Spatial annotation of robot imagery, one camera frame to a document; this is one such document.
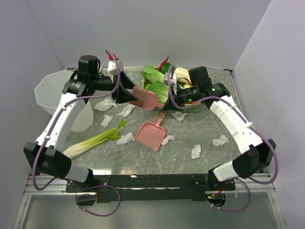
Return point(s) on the aluminium frame rail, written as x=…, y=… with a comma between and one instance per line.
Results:
x=57, y=187

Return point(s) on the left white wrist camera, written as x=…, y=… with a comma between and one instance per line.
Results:
x=112, y=68

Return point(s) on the paper scrap behind celery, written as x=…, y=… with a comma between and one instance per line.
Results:
x=126, y=111

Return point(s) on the dark green leafy vegetable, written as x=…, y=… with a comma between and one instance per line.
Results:
x=165, y=67

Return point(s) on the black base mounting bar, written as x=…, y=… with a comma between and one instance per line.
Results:
x=152, y=187

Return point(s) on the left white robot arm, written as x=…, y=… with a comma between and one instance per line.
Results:
x=45, y=154

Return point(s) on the large paper scrap by bin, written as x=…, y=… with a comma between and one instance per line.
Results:
x=105, y=105

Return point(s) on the pink hand brush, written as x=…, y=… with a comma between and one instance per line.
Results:
x=147, y=100

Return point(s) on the paper scrap left of dustpan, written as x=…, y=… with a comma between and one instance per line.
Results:
x=125, y=139

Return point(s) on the paper scrap near tray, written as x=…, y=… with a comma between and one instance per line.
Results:
x=179, y=116

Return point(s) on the paper scrap front centre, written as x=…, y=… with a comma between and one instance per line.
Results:
x=195, y=153

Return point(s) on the pink plastic dustpan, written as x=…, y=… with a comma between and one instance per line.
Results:
x=151, y=134

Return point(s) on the translucent white trash bin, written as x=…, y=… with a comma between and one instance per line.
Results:
x=48, y=93

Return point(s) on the paper scrap above celery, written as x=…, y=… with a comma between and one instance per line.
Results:
x=107, y=119

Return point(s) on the paper scrap beside dustpan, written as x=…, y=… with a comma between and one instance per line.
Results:
x=167, y=139

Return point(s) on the red chili pepper toy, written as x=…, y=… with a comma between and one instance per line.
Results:
x=163, y=63

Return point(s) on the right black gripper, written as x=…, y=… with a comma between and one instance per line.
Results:
x=168, y=105

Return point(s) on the long green romaine lettuce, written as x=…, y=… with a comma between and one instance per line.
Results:
x=151, y=74

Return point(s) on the front green lettuce head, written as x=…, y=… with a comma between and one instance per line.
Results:
x=160, y=89

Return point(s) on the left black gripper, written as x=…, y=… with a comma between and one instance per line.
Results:
x=123, y=96

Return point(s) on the paper scrap right side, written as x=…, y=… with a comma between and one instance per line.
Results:
x=220, y=141

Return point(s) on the yellow leaf napa cabbage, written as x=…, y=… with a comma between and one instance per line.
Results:
x=182, y=74

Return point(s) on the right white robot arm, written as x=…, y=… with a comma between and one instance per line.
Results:
x=256, y=152

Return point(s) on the celery stalk toy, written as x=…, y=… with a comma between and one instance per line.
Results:
x=82, y=147

